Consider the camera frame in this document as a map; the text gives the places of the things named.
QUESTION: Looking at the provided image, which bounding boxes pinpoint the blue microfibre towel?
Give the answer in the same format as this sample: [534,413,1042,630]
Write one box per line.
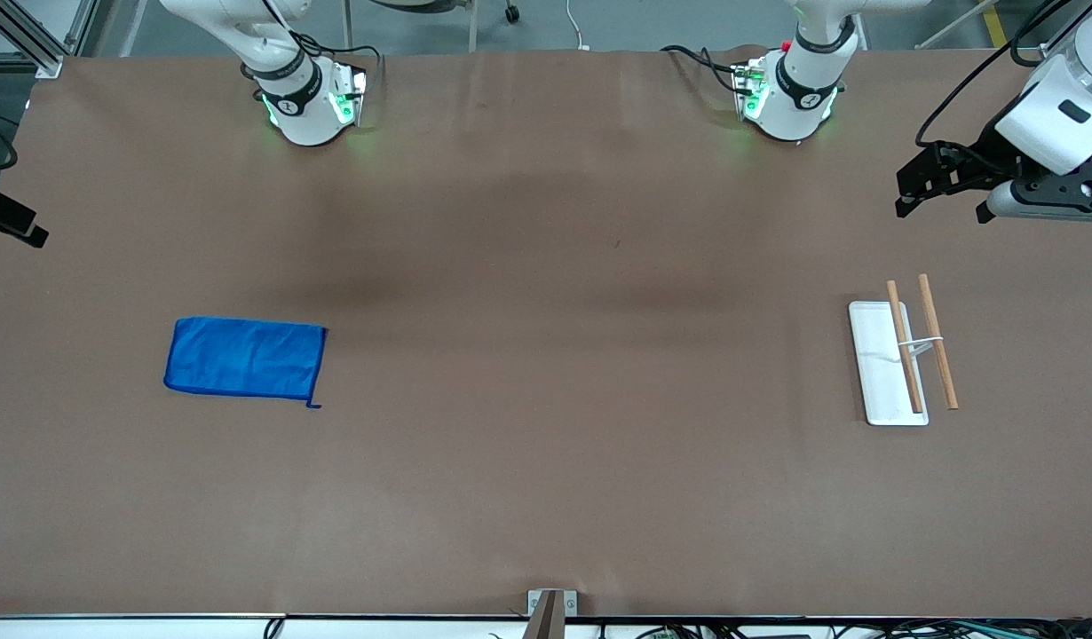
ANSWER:
[162,317,328,410]

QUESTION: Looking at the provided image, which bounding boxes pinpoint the white towel rack wooden bars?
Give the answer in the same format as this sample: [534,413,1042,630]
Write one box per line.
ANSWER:
[848,273,960,427]

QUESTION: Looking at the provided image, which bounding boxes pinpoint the white diagonal bar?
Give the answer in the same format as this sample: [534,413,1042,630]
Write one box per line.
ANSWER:
[914,0,1000,50]

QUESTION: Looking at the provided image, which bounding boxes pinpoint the brown table cover sheet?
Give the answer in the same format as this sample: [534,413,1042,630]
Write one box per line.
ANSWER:
[0,44,1092,619]

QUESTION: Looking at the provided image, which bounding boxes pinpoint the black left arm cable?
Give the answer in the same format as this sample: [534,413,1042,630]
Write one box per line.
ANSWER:
[916,0,1080,147]

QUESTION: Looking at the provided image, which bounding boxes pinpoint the aluminium frame profile with connector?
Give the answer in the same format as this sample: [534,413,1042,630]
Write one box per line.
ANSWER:
[1039,0,1092,54]

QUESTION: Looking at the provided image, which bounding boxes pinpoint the black left base cable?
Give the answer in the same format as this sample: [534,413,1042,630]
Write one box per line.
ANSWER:
[660,44,744,97]

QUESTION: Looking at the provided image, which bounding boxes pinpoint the black base cable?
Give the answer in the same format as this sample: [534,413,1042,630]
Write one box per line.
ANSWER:
[289,31,385,85]
[660,44,744,97]

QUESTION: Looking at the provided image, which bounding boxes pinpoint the black right base cable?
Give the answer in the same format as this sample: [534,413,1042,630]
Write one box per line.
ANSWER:
[289,31,385,85]

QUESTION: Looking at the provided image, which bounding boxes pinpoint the white table edge rail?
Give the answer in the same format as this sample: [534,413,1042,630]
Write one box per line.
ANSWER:
[0,612,1092,639]

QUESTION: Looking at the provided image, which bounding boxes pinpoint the grey metal chair frame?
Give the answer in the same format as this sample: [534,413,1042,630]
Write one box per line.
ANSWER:
[340,0,480,52]

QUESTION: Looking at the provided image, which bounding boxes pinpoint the black cable bundle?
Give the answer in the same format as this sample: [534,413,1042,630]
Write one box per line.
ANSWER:
[488,619,1092,639]

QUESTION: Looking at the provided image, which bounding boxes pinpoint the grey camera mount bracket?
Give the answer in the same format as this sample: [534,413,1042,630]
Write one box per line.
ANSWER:
[526,589,579,639]

